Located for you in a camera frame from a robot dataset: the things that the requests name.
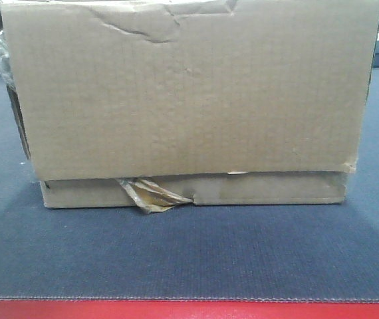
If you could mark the brown cardboard carton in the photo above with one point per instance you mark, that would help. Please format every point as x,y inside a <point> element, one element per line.
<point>158,104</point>

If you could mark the dark blue conveyor belt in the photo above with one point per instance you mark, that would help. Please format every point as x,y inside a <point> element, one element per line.
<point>266,253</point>

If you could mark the red conveyor edge strip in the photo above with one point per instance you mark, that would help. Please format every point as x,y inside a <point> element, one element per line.
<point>182,309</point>

